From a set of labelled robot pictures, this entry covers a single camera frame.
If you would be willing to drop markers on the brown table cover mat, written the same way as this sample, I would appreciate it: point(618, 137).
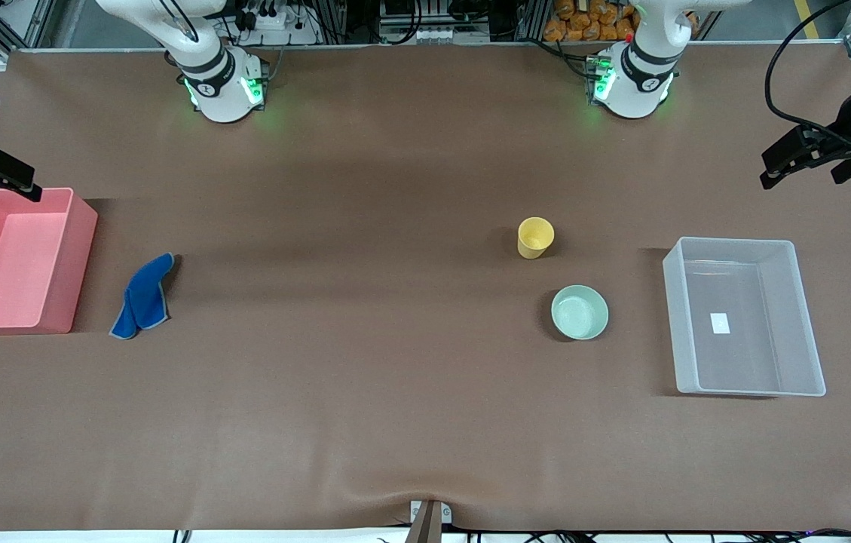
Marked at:
point(395, 339)

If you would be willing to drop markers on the orange snack pile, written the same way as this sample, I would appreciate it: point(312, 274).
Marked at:
point(583, 23)

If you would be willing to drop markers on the white terminal strip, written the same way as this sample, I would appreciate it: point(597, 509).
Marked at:
point(440, 34)

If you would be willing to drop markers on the blue cloth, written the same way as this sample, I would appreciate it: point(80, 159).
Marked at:
point(145, 298)

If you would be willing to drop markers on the white paper label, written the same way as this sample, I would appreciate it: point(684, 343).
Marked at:
point(720, 323)

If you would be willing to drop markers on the translucent plastic bin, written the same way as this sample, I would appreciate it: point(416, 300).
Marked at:
point(742, 324)

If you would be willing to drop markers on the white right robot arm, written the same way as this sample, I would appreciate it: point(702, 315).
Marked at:
point(218, 83)

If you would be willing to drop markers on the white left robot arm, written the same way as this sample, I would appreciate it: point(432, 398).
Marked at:
point(640, 83)

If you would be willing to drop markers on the green bowl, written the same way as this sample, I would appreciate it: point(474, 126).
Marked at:
point(580, 313)

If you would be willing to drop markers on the white power strip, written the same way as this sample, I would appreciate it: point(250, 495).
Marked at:
point(274, 23)

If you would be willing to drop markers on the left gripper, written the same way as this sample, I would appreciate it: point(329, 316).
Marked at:
point(850, 125)

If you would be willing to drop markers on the pink plastic bin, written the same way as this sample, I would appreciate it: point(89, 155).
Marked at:
point(18, 264)

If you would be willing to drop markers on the yellow cup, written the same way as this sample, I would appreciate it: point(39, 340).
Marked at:
point(535, 237)

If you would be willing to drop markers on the metal table edge bracket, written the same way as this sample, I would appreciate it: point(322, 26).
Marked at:
point(430, 520)

